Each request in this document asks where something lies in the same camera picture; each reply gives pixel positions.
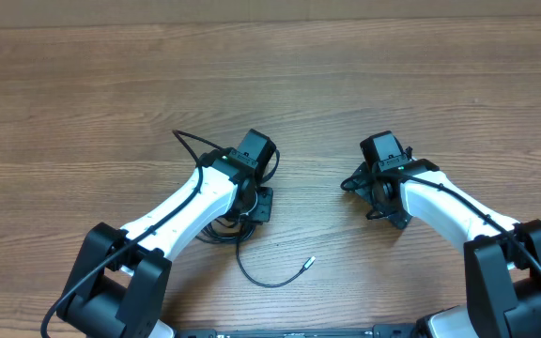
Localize black cable silver connector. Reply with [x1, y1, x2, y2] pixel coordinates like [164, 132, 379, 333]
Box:
[235, 229, 317, 289]

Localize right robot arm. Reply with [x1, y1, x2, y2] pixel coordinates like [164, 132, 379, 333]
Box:
[341, 131, 541, 338]

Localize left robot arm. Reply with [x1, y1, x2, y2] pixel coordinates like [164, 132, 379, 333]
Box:
[49, 130, 278, 337]

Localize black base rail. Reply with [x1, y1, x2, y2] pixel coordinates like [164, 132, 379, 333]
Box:
[175, 323, 425, 338]

